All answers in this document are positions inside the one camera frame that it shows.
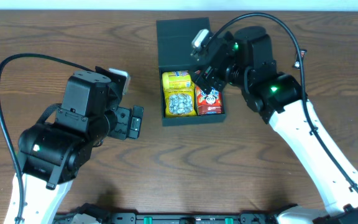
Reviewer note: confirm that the dark green box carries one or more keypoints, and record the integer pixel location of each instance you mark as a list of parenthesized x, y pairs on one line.
[(174, 39)]

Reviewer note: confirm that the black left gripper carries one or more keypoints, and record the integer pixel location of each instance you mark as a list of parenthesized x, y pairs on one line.
[(124, 123)]

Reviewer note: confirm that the yellow candy bag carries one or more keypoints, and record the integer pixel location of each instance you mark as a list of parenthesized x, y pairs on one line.
[(179, 102)]

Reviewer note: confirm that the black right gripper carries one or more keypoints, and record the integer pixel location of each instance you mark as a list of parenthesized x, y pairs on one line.
[(212, 73)]

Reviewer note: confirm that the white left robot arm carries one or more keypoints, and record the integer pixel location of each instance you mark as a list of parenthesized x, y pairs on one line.
[(52, 151)]

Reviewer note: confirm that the yellow Mentos bottle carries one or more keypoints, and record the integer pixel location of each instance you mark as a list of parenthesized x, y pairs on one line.
[(176, 79)]

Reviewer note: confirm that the red Hello Panda biscuit box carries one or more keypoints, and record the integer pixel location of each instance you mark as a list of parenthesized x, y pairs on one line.
[(211, 103)]

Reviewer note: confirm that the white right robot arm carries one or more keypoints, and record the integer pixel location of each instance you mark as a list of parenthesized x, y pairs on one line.
[(244, 59)]

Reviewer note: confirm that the small black chocolate bar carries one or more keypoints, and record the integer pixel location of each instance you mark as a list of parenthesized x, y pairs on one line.
[(299, 58)]

